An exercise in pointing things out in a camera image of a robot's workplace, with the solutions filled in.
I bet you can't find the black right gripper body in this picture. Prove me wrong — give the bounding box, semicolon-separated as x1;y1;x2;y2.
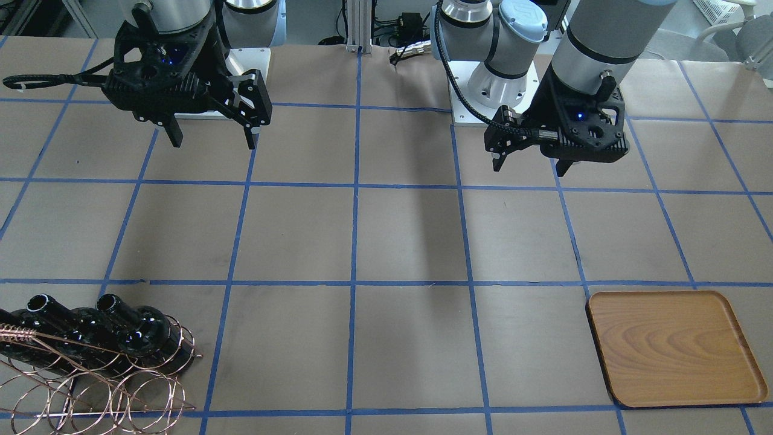
103;3;273;127

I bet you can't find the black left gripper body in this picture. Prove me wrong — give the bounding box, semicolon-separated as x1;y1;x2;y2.
484;67;629;163

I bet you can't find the dark wine bottle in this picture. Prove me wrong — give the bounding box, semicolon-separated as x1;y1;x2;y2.
27;294;133;377
96;294;194;375
1;338;68;374

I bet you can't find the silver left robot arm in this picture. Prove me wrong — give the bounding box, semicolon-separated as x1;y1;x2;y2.
430;1;674;176

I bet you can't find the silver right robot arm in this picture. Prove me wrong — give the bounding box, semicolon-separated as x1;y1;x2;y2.
101;1;287;150

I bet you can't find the wooden tray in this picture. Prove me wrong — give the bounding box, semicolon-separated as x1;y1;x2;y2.
587;290;769;408

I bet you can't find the black power adapter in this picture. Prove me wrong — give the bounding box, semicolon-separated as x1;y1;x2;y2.
396;12;423;40

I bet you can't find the grey chair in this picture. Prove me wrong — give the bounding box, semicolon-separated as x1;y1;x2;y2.
640;13;772;76

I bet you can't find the black braided cable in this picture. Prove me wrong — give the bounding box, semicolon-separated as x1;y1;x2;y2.
2;57;121;93
434;5;541;137

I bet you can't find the aluminium frame post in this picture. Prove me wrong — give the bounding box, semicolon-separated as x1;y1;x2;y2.
345;0;373;57

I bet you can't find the copper wire bottle basket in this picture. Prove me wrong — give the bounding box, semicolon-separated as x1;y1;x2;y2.
2;313;195;434

